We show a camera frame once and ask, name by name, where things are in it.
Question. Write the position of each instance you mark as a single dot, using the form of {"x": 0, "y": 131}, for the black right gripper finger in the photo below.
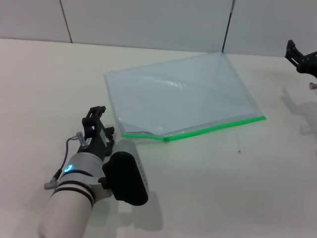
{"x": 294, "y": 55}

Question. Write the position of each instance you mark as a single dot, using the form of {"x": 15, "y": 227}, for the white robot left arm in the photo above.
{"x": 71, "y": 198}

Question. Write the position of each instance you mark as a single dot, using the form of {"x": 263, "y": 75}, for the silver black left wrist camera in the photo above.
{"x": 128, "y": 176}

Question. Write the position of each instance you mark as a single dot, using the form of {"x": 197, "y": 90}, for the green zipper slider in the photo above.
{"x": 166, "y": 140}

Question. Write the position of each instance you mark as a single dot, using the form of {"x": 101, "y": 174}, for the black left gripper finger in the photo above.
{"x": 111, "y": 134}
{"x": 95, "y": 115}

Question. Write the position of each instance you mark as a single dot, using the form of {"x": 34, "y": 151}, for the clear document bag green zip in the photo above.
{"x": 178, "y": 99}

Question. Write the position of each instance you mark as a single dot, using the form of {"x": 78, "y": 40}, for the black vertical wall strip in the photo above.
{"x": 227, "y": 27}

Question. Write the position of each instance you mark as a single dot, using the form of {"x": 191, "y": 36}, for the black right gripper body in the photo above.
{"x": 309, "y": 64}

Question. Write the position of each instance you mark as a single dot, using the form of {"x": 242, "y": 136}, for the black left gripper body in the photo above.
{"x": 97, "y": 138}

